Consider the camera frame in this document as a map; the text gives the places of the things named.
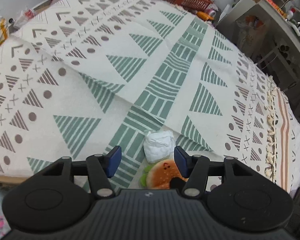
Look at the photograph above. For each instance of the white soft packet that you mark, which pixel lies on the white soft packet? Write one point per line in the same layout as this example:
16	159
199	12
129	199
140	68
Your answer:
158	146

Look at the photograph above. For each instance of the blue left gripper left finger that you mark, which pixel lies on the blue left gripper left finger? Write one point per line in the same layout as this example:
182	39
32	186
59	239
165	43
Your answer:
113	160

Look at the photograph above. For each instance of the patterned white green blanket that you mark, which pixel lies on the patterned white green blanket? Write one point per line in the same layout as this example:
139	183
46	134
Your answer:
86	75

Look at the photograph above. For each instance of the hamburger plush toy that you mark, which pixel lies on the hamburger plush toy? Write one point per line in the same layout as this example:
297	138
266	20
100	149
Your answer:
158	176

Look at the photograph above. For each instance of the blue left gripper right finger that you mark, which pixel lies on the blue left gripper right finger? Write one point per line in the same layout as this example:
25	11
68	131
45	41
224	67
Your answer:
182	161

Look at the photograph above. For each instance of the white side table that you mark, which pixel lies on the white side table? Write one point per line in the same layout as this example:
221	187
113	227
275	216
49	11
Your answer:
278	28

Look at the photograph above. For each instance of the red white plastic bag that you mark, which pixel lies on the red white plastic bag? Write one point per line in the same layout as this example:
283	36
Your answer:
24	17

